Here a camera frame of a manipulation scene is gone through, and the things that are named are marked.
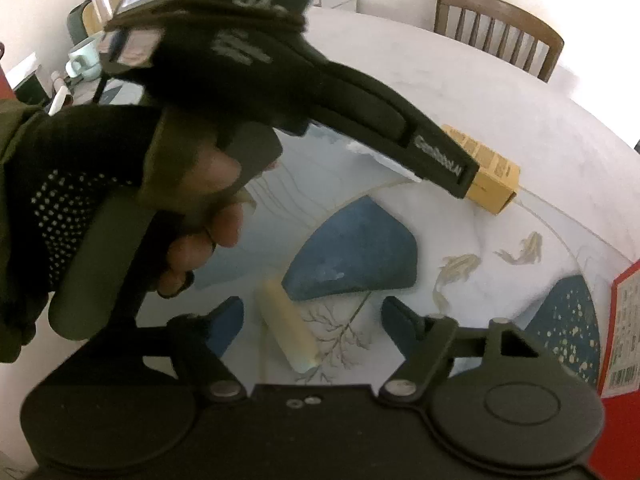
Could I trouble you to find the white tissue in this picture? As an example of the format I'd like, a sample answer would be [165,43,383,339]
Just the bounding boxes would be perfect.
[345,140,424,184]

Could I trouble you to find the yellow cardboard box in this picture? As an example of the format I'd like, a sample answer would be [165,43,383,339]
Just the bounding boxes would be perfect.
[442,123,522,216]

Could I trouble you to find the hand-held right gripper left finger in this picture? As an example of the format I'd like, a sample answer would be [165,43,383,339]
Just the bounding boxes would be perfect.
[135,296,247,403]

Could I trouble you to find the red cardboard box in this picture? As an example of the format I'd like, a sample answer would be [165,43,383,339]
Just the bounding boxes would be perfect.
[584,259,640,480]

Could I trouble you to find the printed white tablecloth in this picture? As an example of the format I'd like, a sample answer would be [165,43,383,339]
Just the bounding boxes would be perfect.
[0,7,640,480]

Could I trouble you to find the mint green mug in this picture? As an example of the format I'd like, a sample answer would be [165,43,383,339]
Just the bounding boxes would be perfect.
[64,35,109,81]

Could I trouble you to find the person's left hand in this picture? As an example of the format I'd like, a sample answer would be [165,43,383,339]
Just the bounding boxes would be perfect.
[0,104,257,366]

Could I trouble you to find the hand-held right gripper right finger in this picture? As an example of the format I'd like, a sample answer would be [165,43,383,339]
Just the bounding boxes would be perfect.
[378,296,544,405]

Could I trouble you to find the person's left forearm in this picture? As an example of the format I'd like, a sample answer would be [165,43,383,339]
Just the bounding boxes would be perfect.
[0,97,48,161]

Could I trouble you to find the dark green container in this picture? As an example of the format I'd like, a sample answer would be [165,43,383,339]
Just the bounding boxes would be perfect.
[66,2,97,47]

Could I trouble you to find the wooden slat-back chair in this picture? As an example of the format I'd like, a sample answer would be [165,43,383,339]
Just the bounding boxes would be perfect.
[433,0,565,84]

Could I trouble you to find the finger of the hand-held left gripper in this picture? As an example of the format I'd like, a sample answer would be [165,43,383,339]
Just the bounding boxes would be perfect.
[319,60,445,147]

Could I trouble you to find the dark box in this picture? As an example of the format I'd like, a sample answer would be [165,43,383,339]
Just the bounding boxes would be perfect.
[9,66,57,107]

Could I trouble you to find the cream cylindrical tube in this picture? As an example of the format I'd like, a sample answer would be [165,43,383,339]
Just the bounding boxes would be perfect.
[255,279,322,374]

